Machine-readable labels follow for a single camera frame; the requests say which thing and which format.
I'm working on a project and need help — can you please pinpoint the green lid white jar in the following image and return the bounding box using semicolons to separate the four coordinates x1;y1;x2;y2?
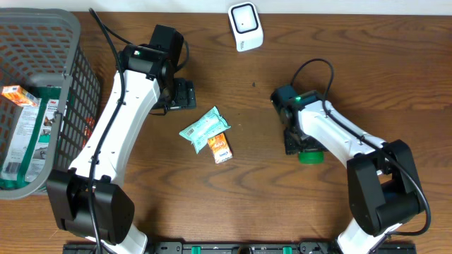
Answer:
298;152;324;164

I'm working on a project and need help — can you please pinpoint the green white 3M package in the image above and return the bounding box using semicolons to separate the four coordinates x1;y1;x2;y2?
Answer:
1;87;61;190

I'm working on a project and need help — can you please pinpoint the white barcode scanner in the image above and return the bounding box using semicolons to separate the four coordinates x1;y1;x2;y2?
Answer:
227;1;263;52

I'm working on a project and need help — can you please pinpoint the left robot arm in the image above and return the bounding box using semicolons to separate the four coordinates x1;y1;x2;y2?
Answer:
47;44;184;253

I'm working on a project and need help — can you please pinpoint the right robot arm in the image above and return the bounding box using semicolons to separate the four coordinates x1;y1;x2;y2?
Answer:
270;85;426;253

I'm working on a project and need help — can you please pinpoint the grey plastic shopping basket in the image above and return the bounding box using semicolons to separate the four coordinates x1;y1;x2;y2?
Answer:
1;8;101;200

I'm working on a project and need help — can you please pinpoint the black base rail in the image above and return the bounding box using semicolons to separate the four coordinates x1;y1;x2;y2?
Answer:
62;241;417;254

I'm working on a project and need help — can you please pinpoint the small orange snack box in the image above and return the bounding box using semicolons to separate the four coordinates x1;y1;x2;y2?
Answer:
208;133;233;164

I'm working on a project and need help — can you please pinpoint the orange box in basket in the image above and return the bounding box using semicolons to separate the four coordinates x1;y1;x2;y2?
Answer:
1;85;40;107

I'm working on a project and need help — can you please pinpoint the teal wet wipes packet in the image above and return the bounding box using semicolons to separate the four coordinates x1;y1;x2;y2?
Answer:
179;107;231;153

